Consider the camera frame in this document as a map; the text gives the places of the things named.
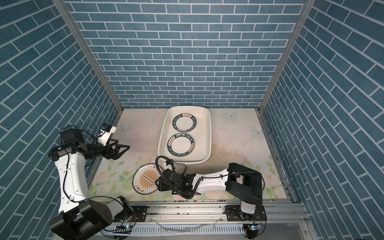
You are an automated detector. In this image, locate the orange sunburst plate front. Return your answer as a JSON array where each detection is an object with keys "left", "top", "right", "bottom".
[{"left": 132, "top": 163, "right": 160, "bottom": 195}]

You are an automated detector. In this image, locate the green rimmed plate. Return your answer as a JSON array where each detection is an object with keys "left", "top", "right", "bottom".
[
  {"left": 167, "top": 133, "right": 195, "bottom": 157},
  {"left": 172, "top": 113, "right": 197, "bottom": 133}
]

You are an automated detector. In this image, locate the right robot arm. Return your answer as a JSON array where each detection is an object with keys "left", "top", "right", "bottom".
[{"left": 155, "top": 160, "right": 265, "bottom": 219}]

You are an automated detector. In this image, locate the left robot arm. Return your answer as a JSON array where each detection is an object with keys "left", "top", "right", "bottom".
[{"left": 49, "top": 124, "right": 136, "bottom": 240}]

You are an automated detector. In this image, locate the white plastic bin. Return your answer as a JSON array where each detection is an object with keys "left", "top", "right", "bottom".
[{"left": 158, "top": 106, "right": 212, "bottom": 165}]

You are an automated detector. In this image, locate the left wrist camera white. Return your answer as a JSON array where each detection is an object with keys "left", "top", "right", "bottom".
[{"left": 98, "top": 123, "right": 117, "bottom": 146}]

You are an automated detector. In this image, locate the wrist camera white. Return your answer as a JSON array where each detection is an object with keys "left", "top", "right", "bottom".
[
  {"left": 164, "top": 160, "right": 175, "bottom": 171},
  {"left": 98, "top": 123, "right": 117, "bottom": 146}
]

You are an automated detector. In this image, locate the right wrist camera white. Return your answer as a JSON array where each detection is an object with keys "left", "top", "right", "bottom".
[{"left": 164, "top": 160, "right": 175, "bottom": 171}]

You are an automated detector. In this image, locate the white ribbed cable duct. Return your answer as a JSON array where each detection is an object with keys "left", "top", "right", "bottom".
[{"left": 102, "top": 224, "right": 245, "bottom": 237}]

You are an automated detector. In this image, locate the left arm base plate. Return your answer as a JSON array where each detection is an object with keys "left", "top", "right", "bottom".
[{"left": 104, "top": 205, "right": 149, "bottom": 223}]

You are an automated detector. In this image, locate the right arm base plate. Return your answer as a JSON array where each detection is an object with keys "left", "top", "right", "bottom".
[{"left": 224, "top": 205, "right": 267, "bottom": 222}]

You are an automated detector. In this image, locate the aluminium mounting rail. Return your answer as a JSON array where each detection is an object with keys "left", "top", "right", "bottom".
[{"left": 131, "top": 201, "right": 310, "bottom": 224}]

